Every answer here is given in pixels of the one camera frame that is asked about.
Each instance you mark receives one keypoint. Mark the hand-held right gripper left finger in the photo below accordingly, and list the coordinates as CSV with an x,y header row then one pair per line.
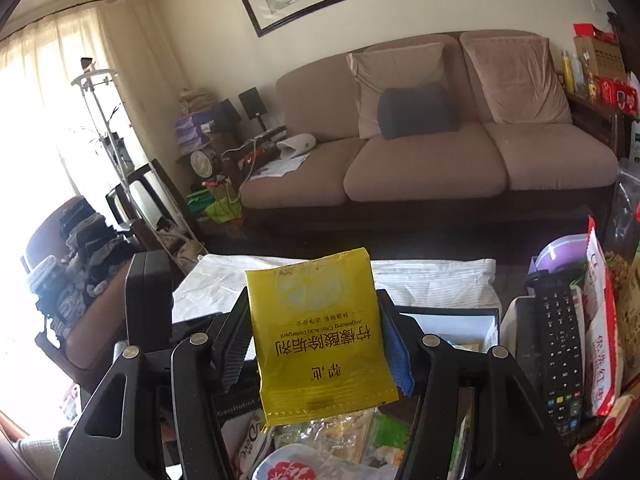
x,y
235,355

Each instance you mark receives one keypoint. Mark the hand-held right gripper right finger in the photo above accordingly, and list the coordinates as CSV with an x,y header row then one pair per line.
x,y
400,360

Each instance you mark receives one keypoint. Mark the black box with white inside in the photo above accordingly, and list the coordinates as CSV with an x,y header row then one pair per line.
x,y
465,330

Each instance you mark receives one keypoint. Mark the yellow sachet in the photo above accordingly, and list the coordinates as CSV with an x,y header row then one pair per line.
x,y
320,335

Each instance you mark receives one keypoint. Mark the person's left forearm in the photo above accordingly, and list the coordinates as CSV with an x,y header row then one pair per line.
x,y
37,452

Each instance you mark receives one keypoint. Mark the pile of dark clothes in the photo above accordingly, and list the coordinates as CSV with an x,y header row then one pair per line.
x,y
95,250

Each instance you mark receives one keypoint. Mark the brown armchair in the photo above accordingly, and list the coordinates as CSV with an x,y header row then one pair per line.
x,y
95,340

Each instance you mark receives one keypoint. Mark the green packet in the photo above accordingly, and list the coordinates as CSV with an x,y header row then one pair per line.
x,y
392,432

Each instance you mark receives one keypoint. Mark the white packet with dark script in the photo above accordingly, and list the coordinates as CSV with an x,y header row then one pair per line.
x,y
252,437

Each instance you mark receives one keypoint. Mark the dark wooden chair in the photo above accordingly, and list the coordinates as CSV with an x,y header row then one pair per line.
x,y
155,185

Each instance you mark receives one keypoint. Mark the bright green bag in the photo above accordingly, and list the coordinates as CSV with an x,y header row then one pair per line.
x,y
220,208

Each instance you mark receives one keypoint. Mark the pale blue red-print packet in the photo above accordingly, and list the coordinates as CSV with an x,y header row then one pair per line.
x,y
300,467

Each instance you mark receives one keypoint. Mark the round table clock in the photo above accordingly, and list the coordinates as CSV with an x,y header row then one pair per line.
x,y
202,162

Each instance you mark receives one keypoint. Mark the black remote control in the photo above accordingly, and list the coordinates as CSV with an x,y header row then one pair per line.
x,y
557,340

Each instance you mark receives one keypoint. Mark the stack of purple tissue packs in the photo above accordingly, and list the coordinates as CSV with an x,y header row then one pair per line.
x,y
192,127

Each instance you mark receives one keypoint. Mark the white papers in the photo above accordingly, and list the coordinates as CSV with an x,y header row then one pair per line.
x,y
277,165

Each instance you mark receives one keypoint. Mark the white floor stand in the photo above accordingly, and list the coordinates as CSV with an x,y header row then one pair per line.
x,y
102,110

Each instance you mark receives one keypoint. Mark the purple round lid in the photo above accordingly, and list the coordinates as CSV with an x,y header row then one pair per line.
x,y
560,255

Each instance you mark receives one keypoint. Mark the brown sofa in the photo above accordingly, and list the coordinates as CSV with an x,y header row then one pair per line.
x,y
425,170

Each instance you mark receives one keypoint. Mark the black speaker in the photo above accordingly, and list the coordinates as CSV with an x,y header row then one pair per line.
x,y
227,110
252,102

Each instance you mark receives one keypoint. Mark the red and white snack packet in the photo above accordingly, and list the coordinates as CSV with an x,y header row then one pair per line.
x,y
605,350

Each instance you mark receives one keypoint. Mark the white rounded device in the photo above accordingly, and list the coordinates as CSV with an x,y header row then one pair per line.
x,y
300,142

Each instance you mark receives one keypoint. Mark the red plastic packet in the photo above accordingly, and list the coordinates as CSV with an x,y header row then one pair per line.
x,y
600,440

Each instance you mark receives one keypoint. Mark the sheer beige curtain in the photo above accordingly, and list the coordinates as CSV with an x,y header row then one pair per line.
x,y
125,60

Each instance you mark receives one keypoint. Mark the dark blue cushion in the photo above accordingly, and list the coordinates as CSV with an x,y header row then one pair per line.
x,y
417,110

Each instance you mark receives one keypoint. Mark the clear zip bag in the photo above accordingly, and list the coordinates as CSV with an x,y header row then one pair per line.
x,y
627,200

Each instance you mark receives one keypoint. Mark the beige plush pillow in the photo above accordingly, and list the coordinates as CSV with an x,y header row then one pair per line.
x,y
395,67

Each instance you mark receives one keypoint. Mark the dark wooden cabinet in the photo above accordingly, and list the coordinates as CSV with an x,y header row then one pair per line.
x,y
595,125

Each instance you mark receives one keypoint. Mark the large beige plush cushion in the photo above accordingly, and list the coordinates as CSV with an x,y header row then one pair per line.
x,y
515,75

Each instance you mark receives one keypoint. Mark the yellow bottle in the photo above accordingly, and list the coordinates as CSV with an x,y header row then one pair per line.
x,y
567,72

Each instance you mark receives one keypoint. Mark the red gift box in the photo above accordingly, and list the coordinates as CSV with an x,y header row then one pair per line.
x,y
617,94

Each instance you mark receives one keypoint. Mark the brown cardboard box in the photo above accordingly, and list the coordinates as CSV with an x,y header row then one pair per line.
x,y
600,55

